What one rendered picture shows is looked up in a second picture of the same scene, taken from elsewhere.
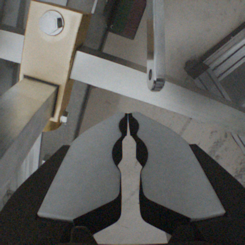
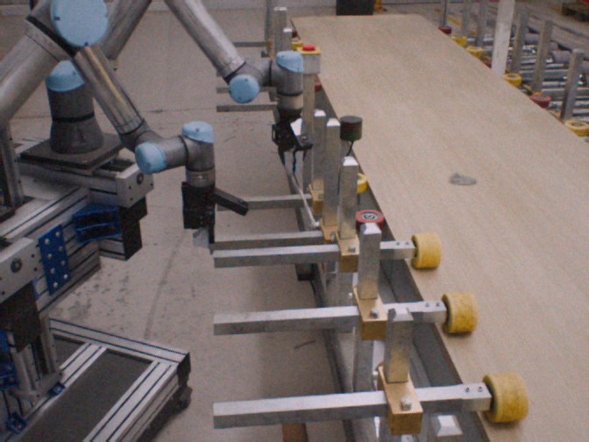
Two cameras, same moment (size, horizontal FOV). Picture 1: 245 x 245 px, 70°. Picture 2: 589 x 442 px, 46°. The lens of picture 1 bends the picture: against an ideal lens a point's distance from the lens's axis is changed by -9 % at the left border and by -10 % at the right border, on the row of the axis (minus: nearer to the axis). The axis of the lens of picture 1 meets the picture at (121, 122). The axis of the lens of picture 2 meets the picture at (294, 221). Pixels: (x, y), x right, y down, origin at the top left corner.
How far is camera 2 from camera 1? 1.95 m
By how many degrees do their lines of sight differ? 35
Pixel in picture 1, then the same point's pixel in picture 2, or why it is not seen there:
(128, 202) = (174, 241)
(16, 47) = not seen: hidden behind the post
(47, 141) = not seen: hidden behind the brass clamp
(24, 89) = (320, 181)
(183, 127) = not seen: hidden behind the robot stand
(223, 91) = (141, 354)
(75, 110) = (306, 219)
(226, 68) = (152, 373)
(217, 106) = (258, 199)
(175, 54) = (209, 409)
